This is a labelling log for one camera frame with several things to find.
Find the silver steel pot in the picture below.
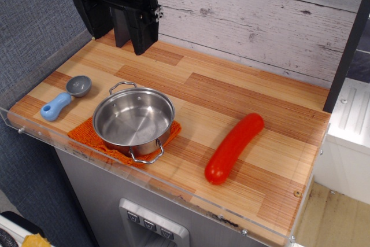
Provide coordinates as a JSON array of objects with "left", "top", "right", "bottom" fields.
[{"left": 92, "top": 81, "right": 175, "bottom": 164}]

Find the orange knitted cloth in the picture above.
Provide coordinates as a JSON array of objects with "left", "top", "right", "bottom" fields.
[{"left": 68, "top": 117, "right": 182, "bottom": 168}]

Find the blue grey ice cream scoop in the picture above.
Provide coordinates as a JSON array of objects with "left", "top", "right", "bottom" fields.
[{"left": 40, "top": 75, "right": 92, "bottom": 121}]

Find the red toy sausage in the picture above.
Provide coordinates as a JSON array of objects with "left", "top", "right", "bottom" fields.
[{"left": 204, "top": 113, "right": 264, "bottom": 185}]

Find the grey toy fridge cabinet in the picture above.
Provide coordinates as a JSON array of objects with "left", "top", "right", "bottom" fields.
[{"left": 56, "top": 149, "right": 262, "bottom": 246}]

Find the silver dispenser button panel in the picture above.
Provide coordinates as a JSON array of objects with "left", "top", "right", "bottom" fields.
[{"left": 119, "top": 198, "right": 190, "bottom": 246}]

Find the clear acrylic table guard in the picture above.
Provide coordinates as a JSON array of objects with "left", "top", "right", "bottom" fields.
[{"left": 0, "top": 12, "right": 332, "bottom": 247}]

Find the yellow tape piece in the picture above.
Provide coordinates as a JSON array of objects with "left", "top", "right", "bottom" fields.
[{"left": 21, "top": 234, "right": 51, "bottom": 247}]

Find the white side cabinet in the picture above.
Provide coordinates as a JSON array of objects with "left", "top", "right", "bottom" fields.
[{"left": 313, "top": 78, "right": 369, "bottom": 204}]

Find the dark left upright post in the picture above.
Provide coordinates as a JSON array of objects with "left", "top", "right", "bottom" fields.
[{"left": 110, "top": 8, "right": 131, "bottom": 47}]

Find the dark upright post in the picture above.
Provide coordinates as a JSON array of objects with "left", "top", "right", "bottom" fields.
[
  {"left": 323, "top": 0, "right": 369, "bottom": 113},
  {"left": 110, "top": 8, "right": 131, "bottom": 47}
]

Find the dark right upright post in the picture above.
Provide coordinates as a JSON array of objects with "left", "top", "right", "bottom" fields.
[{"left": 323, "top": 0, "right": 369, "bottom": 113}]

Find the black corrugated cable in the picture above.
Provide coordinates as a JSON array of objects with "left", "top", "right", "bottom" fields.
[{"left": 0, "top": 228, "right": 18, "bottom": 247}]

